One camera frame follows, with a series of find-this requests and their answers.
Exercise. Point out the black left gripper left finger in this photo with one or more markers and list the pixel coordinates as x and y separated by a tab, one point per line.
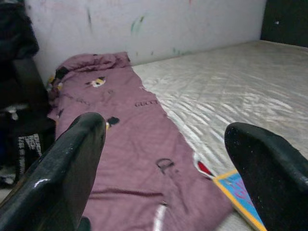
53	173

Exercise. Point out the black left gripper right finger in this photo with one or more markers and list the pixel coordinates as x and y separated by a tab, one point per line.
274	178

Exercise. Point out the blue yellow-bordered children's book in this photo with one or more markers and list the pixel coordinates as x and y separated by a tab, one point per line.
231	190

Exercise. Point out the purple cartoon print blanket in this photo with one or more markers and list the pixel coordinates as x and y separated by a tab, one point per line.
132	144

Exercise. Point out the black bag white lettering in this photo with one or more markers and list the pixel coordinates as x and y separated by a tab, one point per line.
29	154

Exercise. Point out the white quilted patterned mattress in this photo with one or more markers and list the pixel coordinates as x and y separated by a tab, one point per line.
228	91

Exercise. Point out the black clothes heap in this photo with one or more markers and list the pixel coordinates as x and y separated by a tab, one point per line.
16	36

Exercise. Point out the dark tufted studded headboard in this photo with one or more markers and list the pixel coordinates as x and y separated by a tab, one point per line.
288	19

